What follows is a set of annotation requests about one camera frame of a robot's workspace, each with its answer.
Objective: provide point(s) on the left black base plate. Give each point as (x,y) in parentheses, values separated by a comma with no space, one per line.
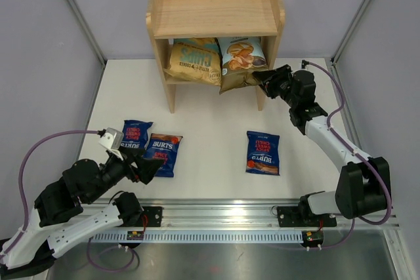
(151,216)

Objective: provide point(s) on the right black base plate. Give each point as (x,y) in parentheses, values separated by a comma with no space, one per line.
(292,217)

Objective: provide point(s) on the wooden two-tier shelf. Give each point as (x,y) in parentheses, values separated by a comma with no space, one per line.
(173,19)

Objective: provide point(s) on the blue burts bag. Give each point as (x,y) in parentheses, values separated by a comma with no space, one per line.
(164,147)
(135,134)
(262,153)

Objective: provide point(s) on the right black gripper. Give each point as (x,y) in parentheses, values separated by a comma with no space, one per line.
(270,79)

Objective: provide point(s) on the blue Burts bag far left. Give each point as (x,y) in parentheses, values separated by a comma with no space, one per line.
(135,134)

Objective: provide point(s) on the blue Burts bag right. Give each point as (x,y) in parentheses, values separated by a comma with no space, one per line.
(262,153)

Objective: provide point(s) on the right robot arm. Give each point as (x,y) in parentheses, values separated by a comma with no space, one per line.
(363,189)

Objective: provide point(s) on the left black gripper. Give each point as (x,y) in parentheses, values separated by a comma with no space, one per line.
(146,168)

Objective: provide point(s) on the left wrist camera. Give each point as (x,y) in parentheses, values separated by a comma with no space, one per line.
(110,140)

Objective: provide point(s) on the yellow kettle chips bag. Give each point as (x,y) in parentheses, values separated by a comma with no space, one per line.
(195,59)

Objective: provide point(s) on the light blue cassava chips bag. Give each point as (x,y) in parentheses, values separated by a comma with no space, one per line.
(241,57)

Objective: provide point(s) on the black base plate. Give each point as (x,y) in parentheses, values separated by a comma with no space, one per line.
(292,217)
(151,216)

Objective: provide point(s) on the white slotted cable duct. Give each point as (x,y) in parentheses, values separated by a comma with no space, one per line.
(200,236)

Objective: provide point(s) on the aluminium mounting rail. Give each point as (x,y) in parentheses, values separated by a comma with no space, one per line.
(222,214)

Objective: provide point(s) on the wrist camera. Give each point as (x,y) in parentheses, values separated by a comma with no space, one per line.
(304,64)
(110,140)

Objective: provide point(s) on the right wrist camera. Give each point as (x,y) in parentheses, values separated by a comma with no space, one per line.
(304,64)

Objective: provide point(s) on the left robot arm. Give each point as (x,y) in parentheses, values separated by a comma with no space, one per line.
(46,236)

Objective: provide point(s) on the blue Burts bag centre left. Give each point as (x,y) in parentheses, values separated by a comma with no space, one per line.
(164,147)

